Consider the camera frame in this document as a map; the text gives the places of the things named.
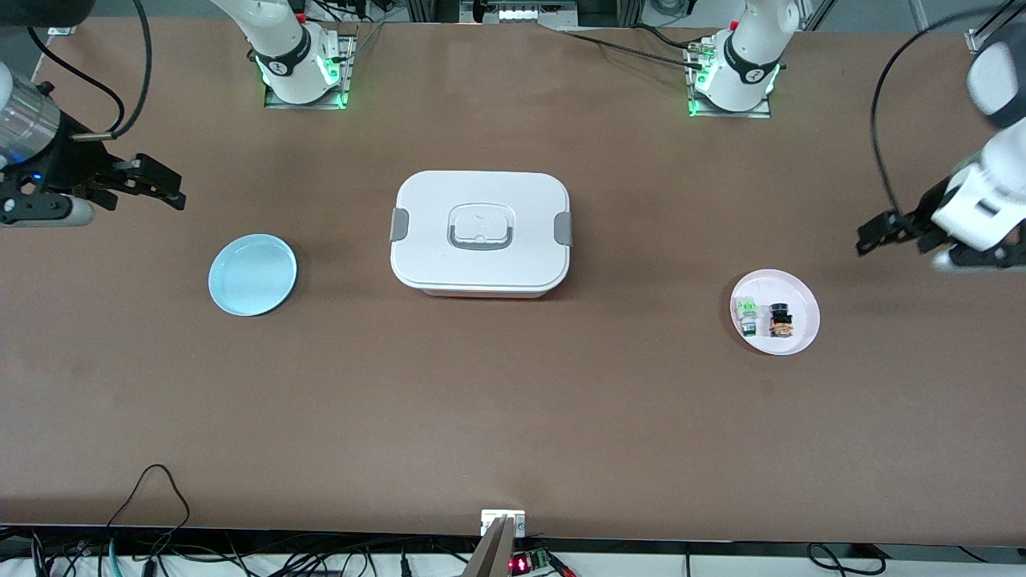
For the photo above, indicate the orange push button switch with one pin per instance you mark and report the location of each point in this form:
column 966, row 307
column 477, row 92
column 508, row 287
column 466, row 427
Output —
column 781, row 320

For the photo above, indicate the aluminium camera mount bar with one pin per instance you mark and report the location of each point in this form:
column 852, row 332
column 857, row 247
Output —
column 490, row 553

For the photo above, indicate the white lunch box grey clips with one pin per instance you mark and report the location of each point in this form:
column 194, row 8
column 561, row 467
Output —
column 481, row 260

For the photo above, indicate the black rack device white lights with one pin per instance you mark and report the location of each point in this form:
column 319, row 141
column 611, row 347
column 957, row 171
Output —
column 517, row 11

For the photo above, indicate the pale pink round plate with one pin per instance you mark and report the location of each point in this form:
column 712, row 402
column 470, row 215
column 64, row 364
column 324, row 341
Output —
column 801, row 300

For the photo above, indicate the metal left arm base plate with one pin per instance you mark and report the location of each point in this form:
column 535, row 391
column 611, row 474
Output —
column 761, row 112

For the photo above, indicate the green push button switch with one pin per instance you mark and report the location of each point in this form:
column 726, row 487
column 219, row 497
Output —
column 748, row 316

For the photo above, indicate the electronics board red display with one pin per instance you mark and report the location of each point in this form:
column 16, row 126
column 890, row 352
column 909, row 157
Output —
column 525, row 563

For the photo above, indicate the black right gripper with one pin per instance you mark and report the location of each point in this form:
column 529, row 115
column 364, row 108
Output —
column 70, row 163

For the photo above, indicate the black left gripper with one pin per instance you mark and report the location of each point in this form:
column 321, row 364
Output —
column 922, row 214

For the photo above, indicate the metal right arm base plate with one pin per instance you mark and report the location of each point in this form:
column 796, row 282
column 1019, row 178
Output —
column 346, row 72

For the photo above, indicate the white table edge bracket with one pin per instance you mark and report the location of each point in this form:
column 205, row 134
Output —
column 502, row 519

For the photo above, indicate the light blue round plate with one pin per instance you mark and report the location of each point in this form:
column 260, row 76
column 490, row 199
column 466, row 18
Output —
column 252, row 275

